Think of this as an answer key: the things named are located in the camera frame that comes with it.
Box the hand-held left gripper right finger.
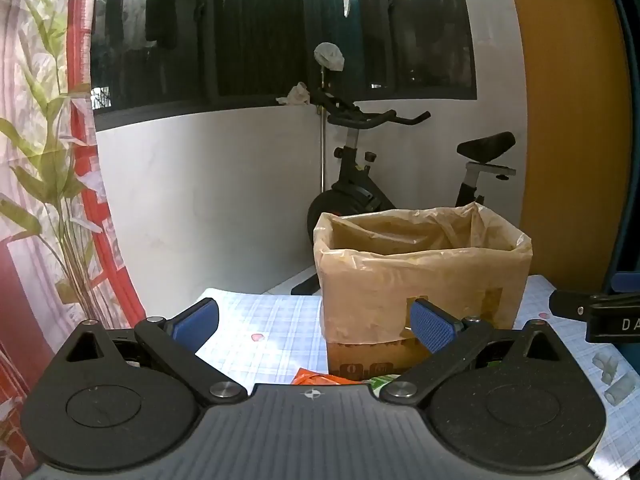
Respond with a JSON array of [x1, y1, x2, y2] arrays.
[[380, 299, 571, 406]]

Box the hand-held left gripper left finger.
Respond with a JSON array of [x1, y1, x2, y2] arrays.
[[65, 298, 246, 405]]

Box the orange snack packet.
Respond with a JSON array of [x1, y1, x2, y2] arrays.
[[292, 367, 372, 387]]

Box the white plastic piece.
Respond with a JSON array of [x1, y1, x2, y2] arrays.
[[593, 352, 621, 384], [604, 379, 632, 405]]

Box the black exercise bike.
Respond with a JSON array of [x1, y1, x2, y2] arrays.
[[291, 87, 517, 296]]

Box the orange wooden panel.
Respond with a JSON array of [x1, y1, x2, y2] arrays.
[[502, 0, 633, 281]]

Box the metal pole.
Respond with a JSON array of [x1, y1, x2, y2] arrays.
[[319, 67, 329, 197]]

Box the floral printed curtain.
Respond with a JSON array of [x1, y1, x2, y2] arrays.
[[0, 0, 147, 466]]

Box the crumpled white rag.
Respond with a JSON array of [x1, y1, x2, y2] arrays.
[[276, 81, 312, 107]]

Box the white plastic bag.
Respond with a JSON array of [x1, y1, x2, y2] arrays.
[[313, 42, 346, 72]]

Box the dark framed window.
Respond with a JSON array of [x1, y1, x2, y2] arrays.
[[87, 0, 478, 131]]

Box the black hanging garment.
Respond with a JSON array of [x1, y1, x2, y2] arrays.
[[144, 0, 180, 52]]

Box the white hanging garment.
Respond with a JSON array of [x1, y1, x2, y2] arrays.
[[121, 0, 149, 52]]

